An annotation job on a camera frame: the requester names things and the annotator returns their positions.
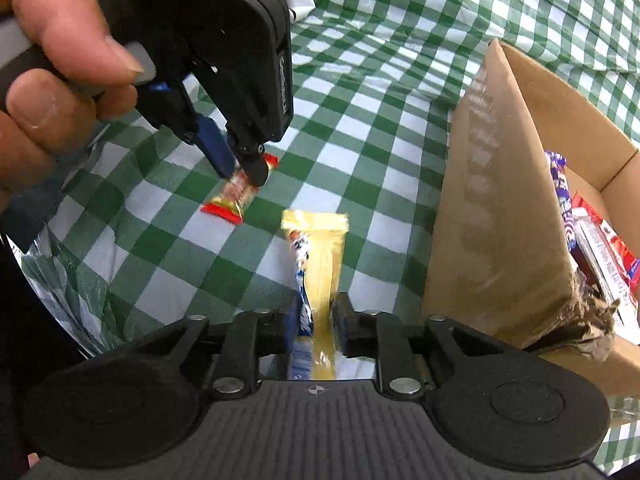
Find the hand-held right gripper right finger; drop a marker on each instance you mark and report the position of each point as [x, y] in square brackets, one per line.
[345, 331]

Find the small red yellow candy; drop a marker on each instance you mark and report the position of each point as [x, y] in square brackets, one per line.
[235, 201]

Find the green checkered tablecloth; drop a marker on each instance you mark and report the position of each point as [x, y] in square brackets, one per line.
[375, 110]

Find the red snack packet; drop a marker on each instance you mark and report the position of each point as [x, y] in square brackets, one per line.
[622, 252]

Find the brown cardboard box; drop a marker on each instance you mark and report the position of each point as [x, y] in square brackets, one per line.
[490, 210]

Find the silver snack bar packet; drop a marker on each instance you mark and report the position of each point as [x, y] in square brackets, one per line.
[597, 260]

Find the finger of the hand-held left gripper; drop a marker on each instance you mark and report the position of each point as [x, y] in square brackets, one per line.
[255, 167]
[215, 150]

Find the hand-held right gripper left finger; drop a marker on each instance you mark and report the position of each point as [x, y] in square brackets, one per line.
[293, 331]

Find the purple snack packet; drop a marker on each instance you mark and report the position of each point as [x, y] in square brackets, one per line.
[562, 195]

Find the person's left hand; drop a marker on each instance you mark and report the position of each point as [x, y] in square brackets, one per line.
[60, 5]

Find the yellow snack packet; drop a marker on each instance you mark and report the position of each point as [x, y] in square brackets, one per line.
[325, 260]

